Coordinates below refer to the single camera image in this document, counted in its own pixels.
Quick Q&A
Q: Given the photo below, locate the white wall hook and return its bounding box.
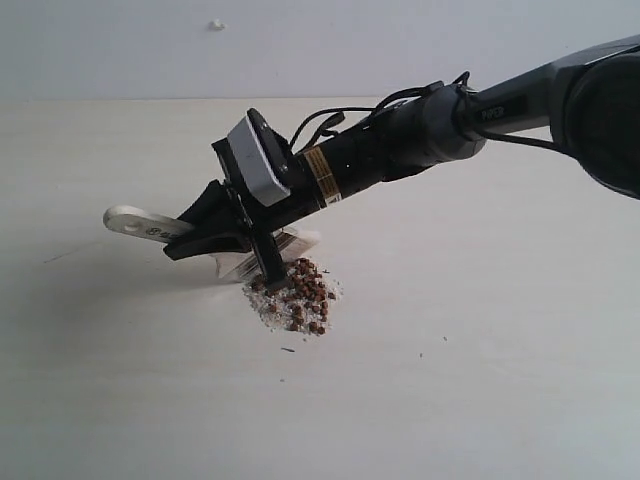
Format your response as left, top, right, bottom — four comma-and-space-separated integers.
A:
207, 19, 226, 32

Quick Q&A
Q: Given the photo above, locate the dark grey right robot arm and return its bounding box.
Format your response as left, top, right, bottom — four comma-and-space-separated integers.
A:
164, 36, 639, 288

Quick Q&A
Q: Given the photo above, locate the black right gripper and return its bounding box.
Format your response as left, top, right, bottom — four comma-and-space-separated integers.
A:
163, 127, 393, 290

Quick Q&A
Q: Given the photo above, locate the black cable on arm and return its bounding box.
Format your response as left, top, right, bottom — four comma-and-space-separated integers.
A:
288, 70, 576, 154

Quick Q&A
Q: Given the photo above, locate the white paint brush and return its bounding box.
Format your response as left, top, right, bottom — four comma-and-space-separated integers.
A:
103, 205, 321, 282

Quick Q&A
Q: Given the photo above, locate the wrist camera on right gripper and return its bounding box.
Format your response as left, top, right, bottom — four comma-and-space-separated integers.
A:
226, 108, 293, 207

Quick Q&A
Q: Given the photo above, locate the pile of brown beans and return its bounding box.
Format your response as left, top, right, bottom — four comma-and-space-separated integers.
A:
243, 257, 342, 336

